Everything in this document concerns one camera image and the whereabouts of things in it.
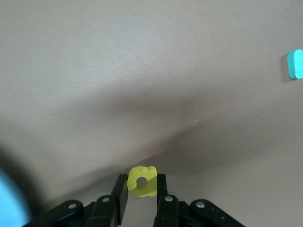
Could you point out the teal foam number one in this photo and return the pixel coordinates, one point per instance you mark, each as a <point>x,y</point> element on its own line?
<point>296,63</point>

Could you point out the blue plate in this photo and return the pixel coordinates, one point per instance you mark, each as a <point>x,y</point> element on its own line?
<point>11,201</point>

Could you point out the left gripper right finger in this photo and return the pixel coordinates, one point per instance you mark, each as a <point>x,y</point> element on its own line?
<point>168,212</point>

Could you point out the yellow foam letter d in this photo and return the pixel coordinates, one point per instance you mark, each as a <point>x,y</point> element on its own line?
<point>132,188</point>

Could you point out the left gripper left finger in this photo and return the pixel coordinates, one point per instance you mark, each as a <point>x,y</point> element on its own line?
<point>104,210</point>

